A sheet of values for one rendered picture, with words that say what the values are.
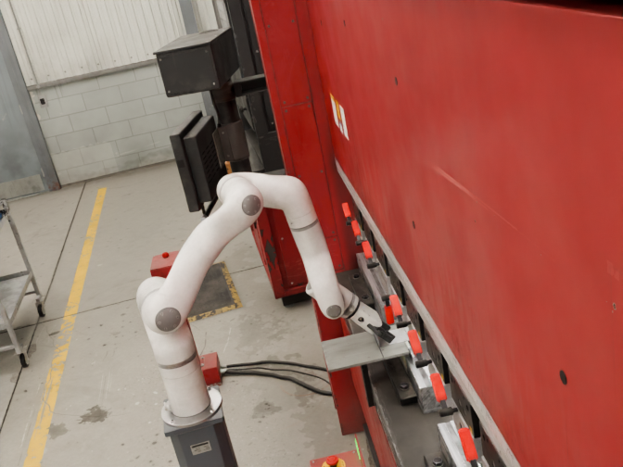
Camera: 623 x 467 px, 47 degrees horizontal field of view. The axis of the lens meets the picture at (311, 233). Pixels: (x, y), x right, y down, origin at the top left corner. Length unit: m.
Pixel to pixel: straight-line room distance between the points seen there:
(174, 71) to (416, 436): 1.77
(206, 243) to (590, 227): 1.42
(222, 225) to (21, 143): 7.49
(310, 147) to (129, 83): 6.33
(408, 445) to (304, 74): 1.51
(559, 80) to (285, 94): 2.22
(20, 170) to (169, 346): 7.48
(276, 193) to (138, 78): 7.15
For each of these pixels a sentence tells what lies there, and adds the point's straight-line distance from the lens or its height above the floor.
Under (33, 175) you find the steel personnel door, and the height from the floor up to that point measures 0.24.
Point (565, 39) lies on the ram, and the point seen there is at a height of 2.11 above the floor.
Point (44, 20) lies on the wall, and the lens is 9.15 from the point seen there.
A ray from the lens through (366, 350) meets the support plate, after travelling 2.34.
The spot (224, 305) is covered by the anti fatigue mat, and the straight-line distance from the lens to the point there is 5.07.
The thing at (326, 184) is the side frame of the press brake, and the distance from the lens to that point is 3.02.
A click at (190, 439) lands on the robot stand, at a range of 2.24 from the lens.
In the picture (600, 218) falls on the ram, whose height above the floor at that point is 1.95.
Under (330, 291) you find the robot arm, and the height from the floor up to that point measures 1.28.
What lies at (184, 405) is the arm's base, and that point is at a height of 1.05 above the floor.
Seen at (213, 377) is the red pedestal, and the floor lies 0.06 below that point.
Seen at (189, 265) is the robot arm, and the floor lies 1.47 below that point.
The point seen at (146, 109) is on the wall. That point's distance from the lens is 9.19.
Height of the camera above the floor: 2.24
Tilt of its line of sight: 22 degrees down
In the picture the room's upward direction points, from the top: 12 degrees counter-clockwise
